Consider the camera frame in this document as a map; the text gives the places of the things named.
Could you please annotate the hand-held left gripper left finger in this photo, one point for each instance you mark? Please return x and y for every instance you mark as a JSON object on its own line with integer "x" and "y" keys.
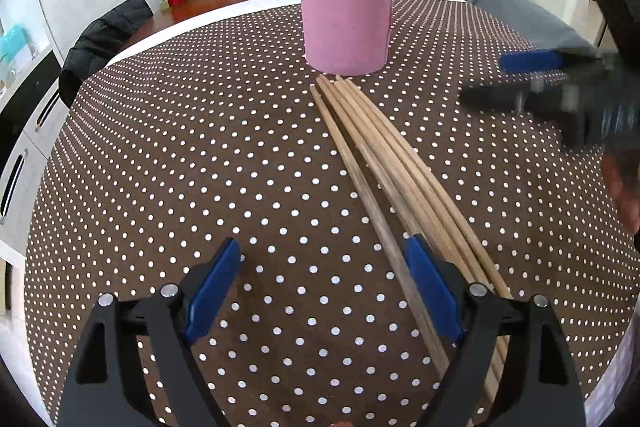
{"x": 212, "y": 289}

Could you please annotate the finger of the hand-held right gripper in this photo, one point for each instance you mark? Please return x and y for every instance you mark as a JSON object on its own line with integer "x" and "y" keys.
{"x": 530, "y": 61}
{"x": 505, "y": 97}

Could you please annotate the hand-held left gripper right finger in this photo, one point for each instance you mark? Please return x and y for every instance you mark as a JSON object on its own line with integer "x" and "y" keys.
{"x": 432, "y": 287}

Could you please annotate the row of wooden chopsticks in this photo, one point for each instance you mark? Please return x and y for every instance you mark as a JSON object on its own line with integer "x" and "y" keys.
{"x": 372, "y": 142}

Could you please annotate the pink cup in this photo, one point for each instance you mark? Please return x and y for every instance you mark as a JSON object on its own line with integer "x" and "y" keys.
{"x": 345, "y": 17}

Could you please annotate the person's right hand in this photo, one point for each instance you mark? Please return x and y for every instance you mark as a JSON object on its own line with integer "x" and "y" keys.
{"x": 625, "y": 187}

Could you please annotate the grey padded chair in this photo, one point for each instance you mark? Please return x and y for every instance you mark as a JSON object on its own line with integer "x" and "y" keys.
{"x": 530, "y": 22}

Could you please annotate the brown polka dot tablecloth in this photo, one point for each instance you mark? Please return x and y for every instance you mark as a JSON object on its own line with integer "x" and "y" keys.
{"x": 200, "y": 157}

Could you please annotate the white black sideboard cabinet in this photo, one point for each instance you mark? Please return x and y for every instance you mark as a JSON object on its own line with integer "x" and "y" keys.
{"x": 30, "y": 107}

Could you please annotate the black jacket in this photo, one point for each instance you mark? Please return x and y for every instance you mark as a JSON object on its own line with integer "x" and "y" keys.
{"x": 105, "y": 42}

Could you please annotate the blue white humidifier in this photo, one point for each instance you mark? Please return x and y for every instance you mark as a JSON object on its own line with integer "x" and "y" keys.
{"x": 15, "y": 49}

